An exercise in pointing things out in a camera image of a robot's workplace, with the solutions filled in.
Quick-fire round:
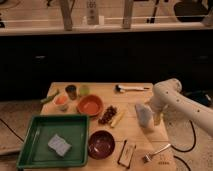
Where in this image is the dark red bowl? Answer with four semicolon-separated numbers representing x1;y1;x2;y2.
88;130;115;160

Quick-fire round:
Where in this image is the blue grey sponge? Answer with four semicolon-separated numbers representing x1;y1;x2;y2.
48;134;71;157

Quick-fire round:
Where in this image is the black framed small card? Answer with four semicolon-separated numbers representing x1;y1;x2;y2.
117;140;136;169

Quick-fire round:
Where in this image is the dark brown cup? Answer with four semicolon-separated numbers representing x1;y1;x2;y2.
65;85;77;100

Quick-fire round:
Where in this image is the green plastic tray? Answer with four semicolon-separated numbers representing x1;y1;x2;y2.
17;115;89;169

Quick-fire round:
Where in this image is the grey blue towel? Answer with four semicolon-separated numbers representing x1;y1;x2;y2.
135;103;154;131

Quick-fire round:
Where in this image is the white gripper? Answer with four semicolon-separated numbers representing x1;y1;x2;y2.
149;99;166;124

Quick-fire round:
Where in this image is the small bowl with orange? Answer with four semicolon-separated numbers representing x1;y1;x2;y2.
53;94;69;111

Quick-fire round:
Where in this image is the light green cup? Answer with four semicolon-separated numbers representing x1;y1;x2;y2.
79;85;90;97

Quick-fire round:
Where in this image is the silver fork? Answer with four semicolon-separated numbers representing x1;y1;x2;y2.
142;144;171;163

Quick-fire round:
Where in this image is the bunch of dark grapes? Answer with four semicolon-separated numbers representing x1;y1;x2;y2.
98;106;117;124

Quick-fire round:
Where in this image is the yellow corn cob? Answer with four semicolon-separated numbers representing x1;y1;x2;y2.
110;112;124;128

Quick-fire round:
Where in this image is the white handled brush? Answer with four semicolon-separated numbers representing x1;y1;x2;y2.
115;84;150;93

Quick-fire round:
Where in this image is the black power cable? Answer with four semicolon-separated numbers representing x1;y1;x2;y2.
171;119;198;171

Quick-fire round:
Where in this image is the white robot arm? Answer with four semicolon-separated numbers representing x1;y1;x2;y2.
149;78;213;137

